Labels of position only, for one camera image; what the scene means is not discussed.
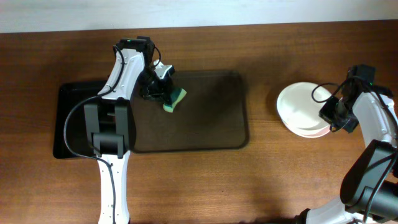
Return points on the black plastic tray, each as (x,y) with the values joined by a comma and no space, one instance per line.
(69,95)

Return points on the green yellow sponge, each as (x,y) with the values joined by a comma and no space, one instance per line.
(176,96)

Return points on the brown serving tray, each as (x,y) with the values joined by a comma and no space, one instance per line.
(211,116)

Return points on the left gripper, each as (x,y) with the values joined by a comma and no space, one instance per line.
(164,91)

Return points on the white plate top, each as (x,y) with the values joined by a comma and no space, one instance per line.
(296,107)

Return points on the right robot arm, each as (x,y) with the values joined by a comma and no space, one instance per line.
(366,196)

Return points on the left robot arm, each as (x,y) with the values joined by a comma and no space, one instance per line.
(109,120)

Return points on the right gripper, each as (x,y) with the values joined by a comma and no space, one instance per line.
(325,111)

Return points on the white plate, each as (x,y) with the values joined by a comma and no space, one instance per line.
(308,133)
(296,107)

